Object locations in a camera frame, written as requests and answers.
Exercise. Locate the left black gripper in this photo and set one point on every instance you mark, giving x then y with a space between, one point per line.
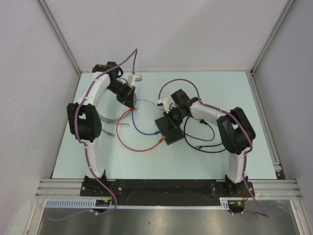
128 96

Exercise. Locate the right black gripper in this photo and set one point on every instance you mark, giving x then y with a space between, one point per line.
172 123

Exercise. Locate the black network switch box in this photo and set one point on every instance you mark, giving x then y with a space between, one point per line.
172 135

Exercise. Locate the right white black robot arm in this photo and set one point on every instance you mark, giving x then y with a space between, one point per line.
235 130

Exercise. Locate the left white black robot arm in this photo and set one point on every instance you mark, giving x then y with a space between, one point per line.
83 118

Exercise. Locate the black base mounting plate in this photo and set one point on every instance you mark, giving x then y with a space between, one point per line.
166 193

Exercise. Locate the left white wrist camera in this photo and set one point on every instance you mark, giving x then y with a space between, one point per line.
132 78

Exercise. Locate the aluminium rail frame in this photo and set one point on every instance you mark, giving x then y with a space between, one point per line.
176 175

